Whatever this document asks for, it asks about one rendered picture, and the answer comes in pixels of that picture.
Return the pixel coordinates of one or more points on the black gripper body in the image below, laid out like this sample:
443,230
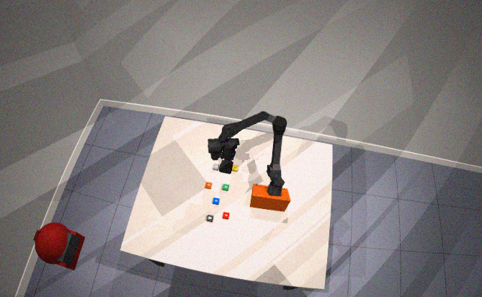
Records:
226,166

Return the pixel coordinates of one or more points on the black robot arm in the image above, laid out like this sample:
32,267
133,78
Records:
225,142

